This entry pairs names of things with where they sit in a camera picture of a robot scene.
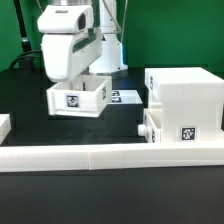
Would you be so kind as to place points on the white drawer cabinet box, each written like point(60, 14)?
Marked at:
point(191, 100)

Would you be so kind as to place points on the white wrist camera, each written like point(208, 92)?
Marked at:
point(66, 19)

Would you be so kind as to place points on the white front drawer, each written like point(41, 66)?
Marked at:
point(150, 129)

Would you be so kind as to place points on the marker tag sheet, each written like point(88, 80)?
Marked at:
point(125, 97)

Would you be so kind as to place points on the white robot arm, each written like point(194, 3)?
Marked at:
point(105, 11)

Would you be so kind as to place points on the white drawer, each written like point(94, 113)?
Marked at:
point(85, 96)
point(150, 129)

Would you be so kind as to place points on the white fence rail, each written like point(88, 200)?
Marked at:
point(112, 156)

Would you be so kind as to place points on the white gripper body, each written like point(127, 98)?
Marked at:
point(68, 55)

